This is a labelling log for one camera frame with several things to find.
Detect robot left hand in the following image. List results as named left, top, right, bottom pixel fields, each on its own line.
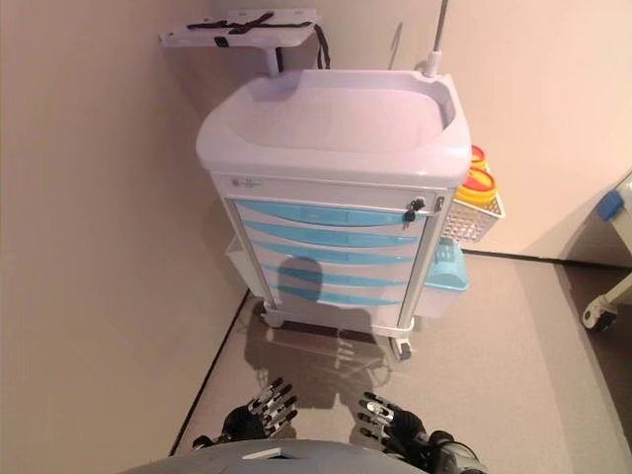
left=221, top=376, right=300, bottom=444

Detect white hospital bed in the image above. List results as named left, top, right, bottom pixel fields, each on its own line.
left=556, top=167, right=632, bottom=333

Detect white perforated side basket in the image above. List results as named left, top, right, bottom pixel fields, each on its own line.
left=440, top=189, right=508, bottom=246

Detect blue-lidded waste bin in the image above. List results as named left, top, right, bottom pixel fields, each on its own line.
left=417, top=238, right=471, bottom=320

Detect white cart side shelf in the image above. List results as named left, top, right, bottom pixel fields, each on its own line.
left=158, top=6, right=323, bottom=78

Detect metal IV pole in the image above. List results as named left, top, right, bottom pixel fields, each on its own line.
left=424, top=0, right=449, bottom=81

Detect bed caster wheel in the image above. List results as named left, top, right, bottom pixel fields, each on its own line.
left=581, top=299, right=619, bottom=333

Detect white medical cart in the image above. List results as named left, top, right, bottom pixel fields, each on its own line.
left=195, top=68, right=473, bottom=359

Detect cart lock keys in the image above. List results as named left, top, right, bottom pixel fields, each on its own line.
left=403, top=197, right=429, bottom=231

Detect grey robot torso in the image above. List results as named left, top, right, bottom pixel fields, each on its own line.
left=115, top=440, right=427, bottom=474

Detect black shelf straps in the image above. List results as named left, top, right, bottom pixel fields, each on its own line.
left=187, top=11, right=331, bottom=71

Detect blue-fronted cart drawer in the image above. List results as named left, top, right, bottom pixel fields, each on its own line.
left=233, top=197, right=431, bottom=229
left=256, top=259, right=416, bottom=288
left=264, top=279, right=411, bottom=308
left=248, top=239, right=421, bottom=266
left=241, top=219, right=426, bottom=249

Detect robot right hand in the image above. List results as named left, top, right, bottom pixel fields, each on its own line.
left=355, top=390, right=431, bottom=458

